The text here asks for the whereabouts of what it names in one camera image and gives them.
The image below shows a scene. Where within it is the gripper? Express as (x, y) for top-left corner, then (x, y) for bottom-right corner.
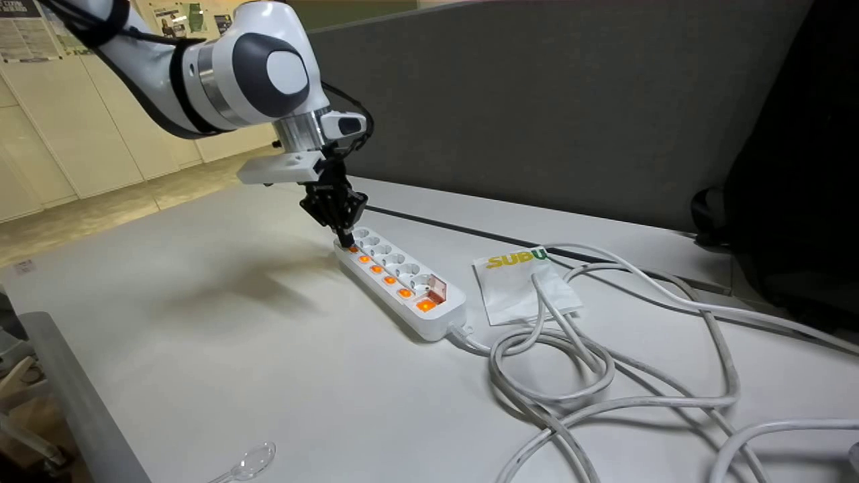
(299, 152), (369, 248)

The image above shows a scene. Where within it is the white paper sachet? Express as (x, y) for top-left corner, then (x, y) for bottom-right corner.
(472, 247), (583, 327)

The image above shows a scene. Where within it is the white cable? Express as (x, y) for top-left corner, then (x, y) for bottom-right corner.
(448, 242), (859, 483)

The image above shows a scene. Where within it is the row of wall posters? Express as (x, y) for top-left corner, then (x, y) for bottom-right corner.
(152, 3), (234, 39)

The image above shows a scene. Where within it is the grey partition panel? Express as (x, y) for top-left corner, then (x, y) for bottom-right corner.
(305, 0), (817, 233)

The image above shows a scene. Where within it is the wall poster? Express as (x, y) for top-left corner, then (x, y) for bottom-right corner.
(0, 0), (66, 65)

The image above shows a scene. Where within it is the clear plastic spoon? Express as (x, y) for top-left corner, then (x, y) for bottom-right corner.
(207, 441), (277, 483)

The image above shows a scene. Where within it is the row of white cabinets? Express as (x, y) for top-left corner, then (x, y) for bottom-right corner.
(0, 52), (277, 223)

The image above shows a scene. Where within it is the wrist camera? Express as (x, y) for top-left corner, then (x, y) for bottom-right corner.
(236, 150), (327, 186)

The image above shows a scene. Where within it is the white power strip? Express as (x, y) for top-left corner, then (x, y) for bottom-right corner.
(334, 227), (468, 342)

